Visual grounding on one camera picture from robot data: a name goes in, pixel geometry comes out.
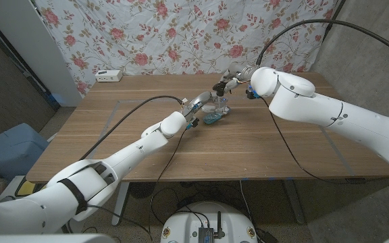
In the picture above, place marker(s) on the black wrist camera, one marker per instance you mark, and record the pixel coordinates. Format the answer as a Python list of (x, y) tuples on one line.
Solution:
[(252, 92), (193, 123)]

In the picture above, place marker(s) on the white partition board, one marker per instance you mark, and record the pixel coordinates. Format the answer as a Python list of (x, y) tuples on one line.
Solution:
[(29, 40)]

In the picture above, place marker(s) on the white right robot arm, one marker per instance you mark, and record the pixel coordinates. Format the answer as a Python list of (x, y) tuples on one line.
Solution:
[(333, 111)]

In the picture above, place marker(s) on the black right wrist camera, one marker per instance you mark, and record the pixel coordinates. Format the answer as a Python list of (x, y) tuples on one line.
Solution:
[(252, 92)]

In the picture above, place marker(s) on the clear plastic bottle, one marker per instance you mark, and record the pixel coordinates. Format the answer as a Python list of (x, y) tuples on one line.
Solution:
[(222, 102)]

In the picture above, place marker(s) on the blue storage bin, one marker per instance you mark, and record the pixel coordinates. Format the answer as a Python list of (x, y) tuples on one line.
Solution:
[(8, 148)]

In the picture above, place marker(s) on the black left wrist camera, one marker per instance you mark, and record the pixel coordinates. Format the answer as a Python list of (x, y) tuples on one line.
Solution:
[(193, 123)]

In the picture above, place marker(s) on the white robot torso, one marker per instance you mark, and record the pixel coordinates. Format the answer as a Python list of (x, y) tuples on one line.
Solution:
[(187, 222)]

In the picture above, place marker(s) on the black round floor fan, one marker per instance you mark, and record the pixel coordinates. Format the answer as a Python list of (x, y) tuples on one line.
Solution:
[(142, 189)]

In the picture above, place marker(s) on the black trigger spray cap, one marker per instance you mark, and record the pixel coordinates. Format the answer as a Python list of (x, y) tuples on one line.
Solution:
[(219, 88)]

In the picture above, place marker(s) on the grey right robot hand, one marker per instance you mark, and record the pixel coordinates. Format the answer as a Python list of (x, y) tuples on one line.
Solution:
[(241, 72)]

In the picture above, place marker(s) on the white table leg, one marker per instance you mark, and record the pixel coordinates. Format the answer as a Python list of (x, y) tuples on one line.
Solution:
[(120, 202)]

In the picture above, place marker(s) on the white power strip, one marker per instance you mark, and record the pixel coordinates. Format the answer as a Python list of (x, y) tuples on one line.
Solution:
[(108, 76)]

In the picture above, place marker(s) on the floral backdrop cloth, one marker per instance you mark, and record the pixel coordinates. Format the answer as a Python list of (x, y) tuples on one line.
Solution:
[(181, 33)]

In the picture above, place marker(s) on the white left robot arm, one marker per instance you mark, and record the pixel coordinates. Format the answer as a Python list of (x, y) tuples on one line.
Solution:
[(113, 165)]

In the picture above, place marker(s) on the grey table leg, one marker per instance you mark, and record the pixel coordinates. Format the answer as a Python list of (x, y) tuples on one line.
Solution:
[(294, 202)]

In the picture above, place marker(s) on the teal toy phone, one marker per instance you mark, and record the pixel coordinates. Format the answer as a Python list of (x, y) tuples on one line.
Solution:
[(212, 119)]

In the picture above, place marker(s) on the yellow black floor pad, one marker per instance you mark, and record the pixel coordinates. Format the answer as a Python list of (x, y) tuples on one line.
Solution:
[(25, 188), (40, 188)]

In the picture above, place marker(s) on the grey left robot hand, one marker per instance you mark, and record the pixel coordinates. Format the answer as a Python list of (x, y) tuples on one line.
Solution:
[(203, 98)]

